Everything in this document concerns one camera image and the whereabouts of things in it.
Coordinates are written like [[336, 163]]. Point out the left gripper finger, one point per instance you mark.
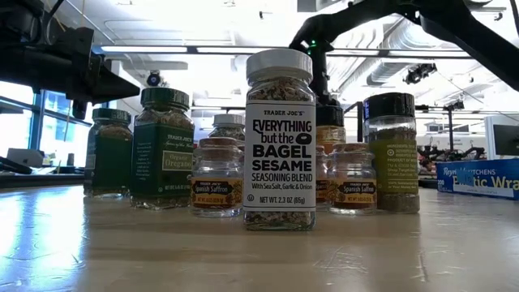
[[117, 87]]

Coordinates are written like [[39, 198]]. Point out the black lid spice jar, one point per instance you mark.
[[391, 162], [330, 117]]

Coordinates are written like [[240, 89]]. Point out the green lid spice jar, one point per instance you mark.
[[107, 162], [162, 162]]

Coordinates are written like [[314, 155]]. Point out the cork lid saffron jar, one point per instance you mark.
[[321, 178], [216, 190], [352, 190]]

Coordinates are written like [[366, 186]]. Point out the white lid bagel seasoning jar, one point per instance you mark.
[[228, 127], [280, 162]]

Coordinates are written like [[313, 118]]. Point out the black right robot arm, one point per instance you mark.
[[478, 44]]

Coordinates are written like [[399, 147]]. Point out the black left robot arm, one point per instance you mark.
[[24, 61]]

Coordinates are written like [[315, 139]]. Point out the long ceiling light bar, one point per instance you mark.
[[142, 49]]

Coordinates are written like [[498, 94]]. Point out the black ceiling projector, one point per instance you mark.
[[419, 73]]

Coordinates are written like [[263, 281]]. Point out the background robot arms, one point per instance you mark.
[[450, 155]]

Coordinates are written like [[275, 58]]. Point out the blue plastic wrap box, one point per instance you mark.
[[478, 178]]

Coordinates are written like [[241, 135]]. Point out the dark computer monitor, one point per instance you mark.
[[507, 140]]

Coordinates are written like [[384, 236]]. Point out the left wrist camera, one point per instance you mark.
[[77, 40]]

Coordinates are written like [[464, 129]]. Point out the round ceiling camera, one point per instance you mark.
[[153, 79]]

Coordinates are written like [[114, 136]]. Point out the black background rig frame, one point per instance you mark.
[[450, 130]]

